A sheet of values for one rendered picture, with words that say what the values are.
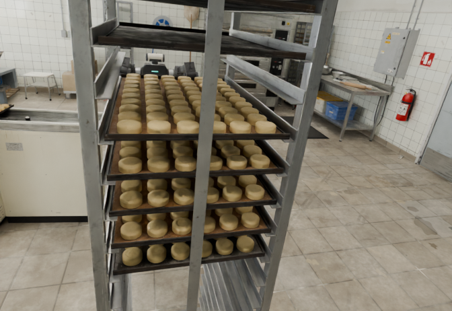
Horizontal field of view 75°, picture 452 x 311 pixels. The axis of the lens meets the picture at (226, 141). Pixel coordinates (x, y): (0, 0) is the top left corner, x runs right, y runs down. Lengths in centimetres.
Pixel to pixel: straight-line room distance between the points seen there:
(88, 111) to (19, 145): 207
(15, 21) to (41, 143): 455
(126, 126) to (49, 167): 205
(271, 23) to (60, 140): 447
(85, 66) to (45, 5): 619
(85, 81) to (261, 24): 544
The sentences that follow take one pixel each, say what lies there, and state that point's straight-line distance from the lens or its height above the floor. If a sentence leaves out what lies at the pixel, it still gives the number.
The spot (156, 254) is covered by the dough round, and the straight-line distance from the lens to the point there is 84.
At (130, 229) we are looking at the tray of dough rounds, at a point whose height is 124.
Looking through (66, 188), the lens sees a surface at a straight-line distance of 271.
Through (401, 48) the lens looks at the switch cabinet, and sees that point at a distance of 539.
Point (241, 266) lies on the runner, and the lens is 111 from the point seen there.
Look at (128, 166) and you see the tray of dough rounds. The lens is 67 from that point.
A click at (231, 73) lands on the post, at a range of 124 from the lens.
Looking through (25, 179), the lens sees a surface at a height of 43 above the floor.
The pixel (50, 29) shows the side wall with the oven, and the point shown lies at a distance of 676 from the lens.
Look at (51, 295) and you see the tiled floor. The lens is 240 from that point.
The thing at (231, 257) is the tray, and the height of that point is 114.
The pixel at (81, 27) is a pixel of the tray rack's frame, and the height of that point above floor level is 169.
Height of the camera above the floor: 173
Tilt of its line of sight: 22 degrees down
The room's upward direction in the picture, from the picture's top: 6 degrees clockwise
